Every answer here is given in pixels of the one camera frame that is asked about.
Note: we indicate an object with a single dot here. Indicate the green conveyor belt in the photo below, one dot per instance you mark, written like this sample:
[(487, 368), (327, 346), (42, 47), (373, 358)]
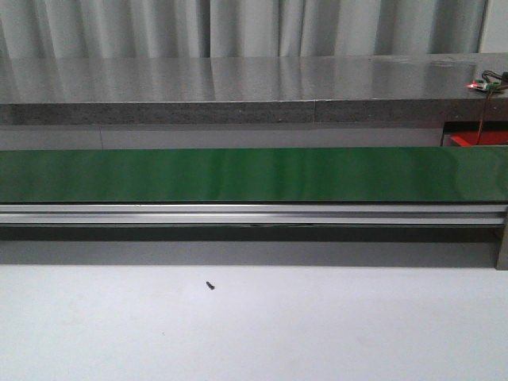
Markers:
[(370, 175)]

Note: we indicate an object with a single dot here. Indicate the red plastic tray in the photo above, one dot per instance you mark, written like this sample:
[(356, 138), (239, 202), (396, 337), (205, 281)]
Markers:
[(466, 139)]

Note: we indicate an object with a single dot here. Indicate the grey stone counter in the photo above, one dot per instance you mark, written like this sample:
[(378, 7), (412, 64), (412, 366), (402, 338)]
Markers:
[(234, 90)]

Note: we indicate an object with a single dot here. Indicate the small green circuit board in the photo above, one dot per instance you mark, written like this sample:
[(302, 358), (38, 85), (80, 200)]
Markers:
[(484, 86)]

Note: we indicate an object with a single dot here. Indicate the grey curtain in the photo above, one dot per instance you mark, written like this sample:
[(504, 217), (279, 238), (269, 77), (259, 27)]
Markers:
[(154, 29)]

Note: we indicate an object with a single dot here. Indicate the aluminium conveyor frame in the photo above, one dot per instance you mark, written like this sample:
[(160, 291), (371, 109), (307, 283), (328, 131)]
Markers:
[(425, 235)]

